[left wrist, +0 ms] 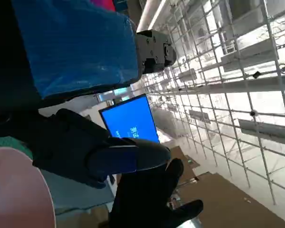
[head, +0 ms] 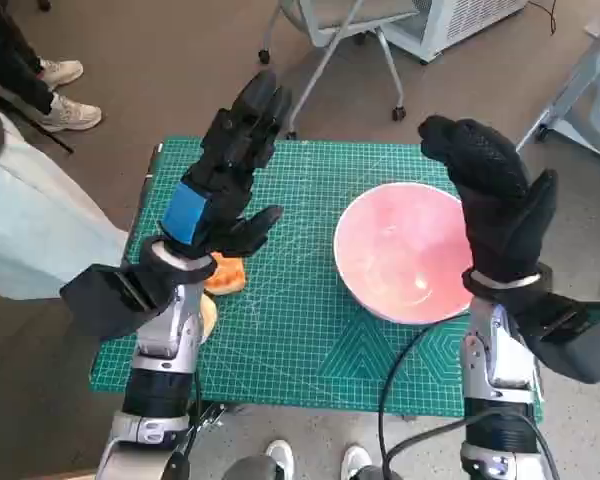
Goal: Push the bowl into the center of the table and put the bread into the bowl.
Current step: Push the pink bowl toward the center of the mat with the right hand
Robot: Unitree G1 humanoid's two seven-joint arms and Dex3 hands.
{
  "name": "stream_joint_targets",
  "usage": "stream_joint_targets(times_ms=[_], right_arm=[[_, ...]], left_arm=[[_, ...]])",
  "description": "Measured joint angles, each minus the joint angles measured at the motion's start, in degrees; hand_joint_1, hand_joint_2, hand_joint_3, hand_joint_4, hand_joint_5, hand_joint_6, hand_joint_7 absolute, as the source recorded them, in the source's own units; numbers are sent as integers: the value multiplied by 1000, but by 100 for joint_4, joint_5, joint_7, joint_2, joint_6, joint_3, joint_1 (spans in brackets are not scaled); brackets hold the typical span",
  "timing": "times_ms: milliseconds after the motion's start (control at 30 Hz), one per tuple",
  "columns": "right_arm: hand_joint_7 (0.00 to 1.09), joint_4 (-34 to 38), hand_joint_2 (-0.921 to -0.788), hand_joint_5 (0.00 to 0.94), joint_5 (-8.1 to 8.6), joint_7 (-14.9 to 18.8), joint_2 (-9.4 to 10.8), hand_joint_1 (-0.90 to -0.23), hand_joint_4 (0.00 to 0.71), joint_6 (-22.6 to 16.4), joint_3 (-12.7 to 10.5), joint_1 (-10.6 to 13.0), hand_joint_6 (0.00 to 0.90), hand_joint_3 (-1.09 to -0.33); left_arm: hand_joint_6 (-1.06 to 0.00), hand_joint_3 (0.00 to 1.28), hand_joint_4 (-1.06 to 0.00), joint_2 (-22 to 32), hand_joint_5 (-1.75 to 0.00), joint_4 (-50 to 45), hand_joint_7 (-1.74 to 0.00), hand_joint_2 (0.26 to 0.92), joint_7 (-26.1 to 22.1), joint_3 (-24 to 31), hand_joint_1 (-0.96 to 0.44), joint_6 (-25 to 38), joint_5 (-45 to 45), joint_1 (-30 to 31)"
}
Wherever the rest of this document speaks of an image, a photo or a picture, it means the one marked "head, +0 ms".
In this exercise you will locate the round toy bread bun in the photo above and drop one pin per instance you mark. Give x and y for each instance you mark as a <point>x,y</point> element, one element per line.
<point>210,315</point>

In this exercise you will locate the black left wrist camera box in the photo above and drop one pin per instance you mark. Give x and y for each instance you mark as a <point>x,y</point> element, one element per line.
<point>100,300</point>

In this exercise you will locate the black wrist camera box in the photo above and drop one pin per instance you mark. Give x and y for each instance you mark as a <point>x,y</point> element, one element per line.
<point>100,300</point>
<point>570,350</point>

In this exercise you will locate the person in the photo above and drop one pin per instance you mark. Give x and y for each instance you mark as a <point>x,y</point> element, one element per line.
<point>30,215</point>
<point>10,55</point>

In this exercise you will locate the black metal rod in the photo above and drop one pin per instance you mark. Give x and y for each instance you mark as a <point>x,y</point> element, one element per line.
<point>45,131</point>

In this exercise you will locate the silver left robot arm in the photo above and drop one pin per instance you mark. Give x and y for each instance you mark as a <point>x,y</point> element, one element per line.
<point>165,325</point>

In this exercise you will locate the white perforated cabinet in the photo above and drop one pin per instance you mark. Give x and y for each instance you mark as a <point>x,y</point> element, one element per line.
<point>460,20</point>

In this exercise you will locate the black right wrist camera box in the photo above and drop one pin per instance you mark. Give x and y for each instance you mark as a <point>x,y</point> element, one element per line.
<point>570,350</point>

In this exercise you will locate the green cutting mat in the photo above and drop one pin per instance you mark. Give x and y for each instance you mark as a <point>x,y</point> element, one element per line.
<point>290,325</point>

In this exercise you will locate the black metal table bracket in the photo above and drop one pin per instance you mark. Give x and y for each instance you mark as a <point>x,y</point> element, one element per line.
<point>215,415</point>

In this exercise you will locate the white shoe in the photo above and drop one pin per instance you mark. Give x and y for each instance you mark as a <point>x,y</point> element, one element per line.
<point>356,457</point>
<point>280,455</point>

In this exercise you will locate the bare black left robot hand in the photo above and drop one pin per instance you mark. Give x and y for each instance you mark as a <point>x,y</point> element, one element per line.
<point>215,165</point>

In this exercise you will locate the pink bowl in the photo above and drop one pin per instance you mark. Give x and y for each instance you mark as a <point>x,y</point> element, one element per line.
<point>395,240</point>

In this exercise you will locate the grey office chair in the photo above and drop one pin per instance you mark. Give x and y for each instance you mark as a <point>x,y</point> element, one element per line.
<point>330,15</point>

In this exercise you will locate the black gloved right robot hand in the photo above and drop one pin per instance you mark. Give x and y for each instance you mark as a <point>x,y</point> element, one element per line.
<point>495,200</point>

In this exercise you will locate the long toy bread loaf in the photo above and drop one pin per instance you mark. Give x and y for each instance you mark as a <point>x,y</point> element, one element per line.
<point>227,280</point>

